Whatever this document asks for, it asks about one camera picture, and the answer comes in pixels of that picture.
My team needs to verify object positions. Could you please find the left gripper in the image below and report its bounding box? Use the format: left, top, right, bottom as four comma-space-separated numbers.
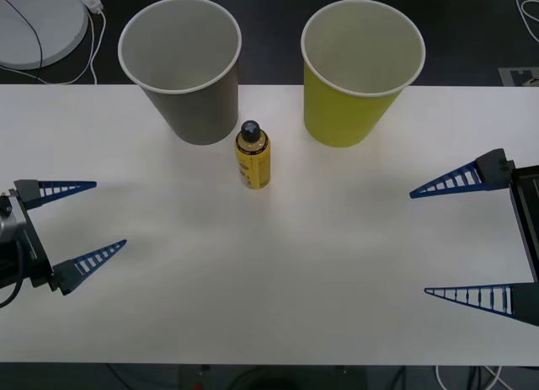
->
0, 179, 127, 297

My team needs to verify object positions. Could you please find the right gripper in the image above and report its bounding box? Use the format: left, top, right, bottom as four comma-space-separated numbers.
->
408, 148, 539, 327

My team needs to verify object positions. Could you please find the yellow bottle with black cap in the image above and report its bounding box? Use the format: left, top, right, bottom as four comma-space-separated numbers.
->
233, 120, 271, 191

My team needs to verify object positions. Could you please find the grey floor plate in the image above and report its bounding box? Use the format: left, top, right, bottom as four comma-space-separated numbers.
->
499, 66, 539, 87

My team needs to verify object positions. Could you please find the grey plastic bin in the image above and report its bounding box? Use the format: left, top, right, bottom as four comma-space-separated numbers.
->
117, 0, 243, 146

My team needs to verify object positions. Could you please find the yellow-green plastic bin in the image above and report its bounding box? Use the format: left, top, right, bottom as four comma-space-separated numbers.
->
300, 0, 426, 149

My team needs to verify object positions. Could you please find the white cable under table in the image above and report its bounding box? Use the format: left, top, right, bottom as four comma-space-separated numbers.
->
435, 364, 506, 390

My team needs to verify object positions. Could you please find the thin black cable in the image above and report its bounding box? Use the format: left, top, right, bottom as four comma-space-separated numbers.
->
0, 0, 44, 78

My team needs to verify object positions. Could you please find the white power strip cable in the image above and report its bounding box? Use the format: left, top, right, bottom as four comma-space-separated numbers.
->
0, 8, 107, 86

